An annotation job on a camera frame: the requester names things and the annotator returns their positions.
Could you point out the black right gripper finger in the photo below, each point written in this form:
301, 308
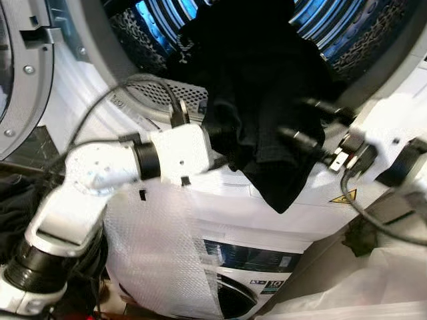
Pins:
328, 112
301, 141

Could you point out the black knit garment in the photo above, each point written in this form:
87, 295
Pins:
267, 100

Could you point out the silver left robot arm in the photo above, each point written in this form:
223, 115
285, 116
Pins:
93, 170

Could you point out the white front-loading washing machine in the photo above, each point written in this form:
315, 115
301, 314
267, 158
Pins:
253, 266

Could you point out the black clothes pile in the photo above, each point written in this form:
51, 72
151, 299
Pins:
17, 213

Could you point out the yellow triangle warning sticker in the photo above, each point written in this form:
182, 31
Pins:
345, 197

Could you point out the dark crumpled cloth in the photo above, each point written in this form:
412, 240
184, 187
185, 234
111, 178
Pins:
360, 238

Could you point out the grey perforated lint filter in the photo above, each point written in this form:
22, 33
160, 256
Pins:
167, 93

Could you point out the perforated steel dryer drum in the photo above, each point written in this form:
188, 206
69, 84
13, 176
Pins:
347, 26

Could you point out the white plastic sheet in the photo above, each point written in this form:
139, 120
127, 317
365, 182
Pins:
360, 286

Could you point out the white front-loading dryer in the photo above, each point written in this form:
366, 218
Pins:
87, 80

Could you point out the grey dryer door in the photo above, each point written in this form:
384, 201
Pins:
27, 80

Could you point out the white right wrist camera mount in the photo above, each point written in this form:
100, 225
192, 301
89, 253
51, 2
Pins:
380, 126

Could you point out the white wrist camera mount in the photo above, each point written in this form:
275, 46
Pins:
380, 126
180, 153

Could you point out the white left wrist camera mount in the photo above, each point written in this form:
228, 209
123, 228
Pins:
180, 153

